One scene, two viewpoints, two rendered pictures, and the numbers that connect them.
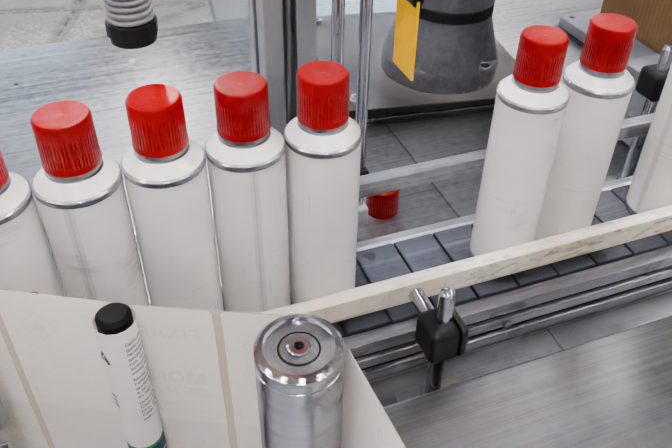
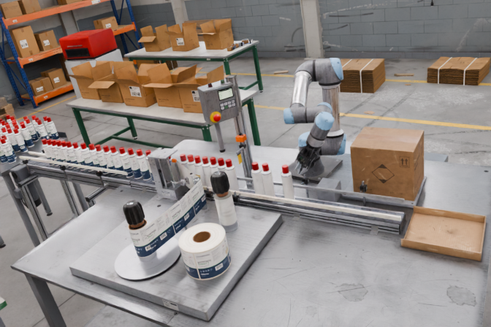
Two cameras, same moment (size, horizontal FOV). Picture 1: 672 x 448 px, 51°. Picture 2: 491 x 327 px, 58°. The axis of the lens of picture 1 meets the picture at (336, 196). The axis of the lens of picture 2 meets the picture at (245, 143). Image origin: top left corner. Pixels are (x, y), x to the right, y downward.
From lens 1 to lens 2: 2.08 m
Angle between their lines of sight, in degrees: 49
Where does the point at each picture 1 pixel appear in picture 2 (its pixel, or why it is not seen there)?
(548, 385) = (242, 209)
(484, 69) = (310, 172)
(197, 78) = (274, 160)
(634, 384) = (250, 213)
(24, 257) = (199, 171)
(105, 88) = (259, 157)
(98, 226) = (205, 169)
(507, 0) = not seen: hidden behind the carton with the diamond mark
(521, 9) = not seen: hidden behind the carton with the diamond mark
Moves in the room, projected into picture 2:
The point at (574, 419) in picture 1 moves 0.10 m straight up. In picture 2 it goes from (239, 212) to (235, 195)
